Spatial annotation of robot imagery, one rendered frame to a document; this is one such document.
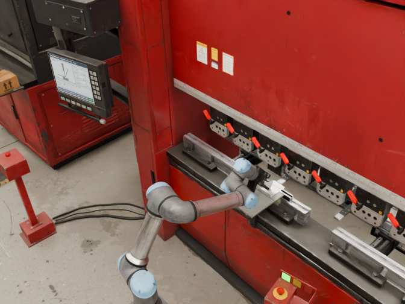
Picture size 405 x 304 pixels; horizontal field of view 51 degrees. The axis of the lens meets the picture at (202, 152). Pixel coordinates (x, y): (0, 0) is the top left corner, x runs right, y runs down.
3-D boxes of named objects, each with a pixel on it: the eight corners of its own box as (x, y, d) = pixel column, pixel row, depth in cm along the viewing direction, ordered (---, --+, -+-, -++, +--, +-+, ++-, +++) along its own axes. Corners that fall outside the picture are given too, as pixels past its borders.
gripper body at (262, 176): (272, 175, 230) (263, 169, 220) (263, 189, 230) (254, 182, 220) (261, 169, 235) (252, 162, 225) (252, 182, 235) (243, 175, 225)
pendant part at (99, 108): (58, 100, 286) (46, 49, 265) (72, 93, 294) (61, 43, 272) (106, 119, 265) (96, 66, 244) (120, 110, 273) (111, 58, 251)
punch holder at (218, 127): (210, 128, 265) (209, 105, 255) (219, 123, 269) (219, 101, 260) (226, 139, 256) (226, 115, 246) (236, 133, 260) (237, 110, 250)
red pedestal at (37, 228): (18, 234, 356) (-14, 155, 307) (47, 219, 369) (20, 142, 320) (28, 248, 344) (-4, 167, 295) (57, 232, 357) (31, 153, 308)
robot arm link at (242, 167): (228, 166, 213) (240, 153, 213) (238, 173, 222) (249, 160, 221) (238, 175, 208) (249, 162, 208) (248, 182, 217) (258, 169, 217)
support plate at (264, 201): (228, 201, 239) (228, 200, 238) (260, 180, 252) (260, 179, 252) (252, 218, 228) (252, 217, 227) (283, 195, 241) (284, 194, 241)
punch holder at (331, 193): (315, 191, 216) (320, 166, 206) (325, 184, 220) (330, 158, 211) (340, 206, 207) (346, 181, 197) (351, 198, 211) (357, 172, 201)
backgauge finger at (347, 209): (326, 215, 229) (328, 208, 226) (353, 193, 242) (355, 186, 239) (345, 227, 221) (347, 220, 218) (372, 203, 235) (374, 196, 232)
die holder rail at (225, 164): (183, 146, 302) (182, 135, 296) (190, 143, 305) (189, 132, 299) (233, 180, 271) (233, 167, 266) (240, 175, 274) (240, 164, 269)
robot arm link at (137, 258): (123, 291, 202) (164, 196, 184) (112, 269, 212) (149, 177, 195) (145, 288, 210) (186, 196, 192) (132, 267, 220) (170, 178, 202)
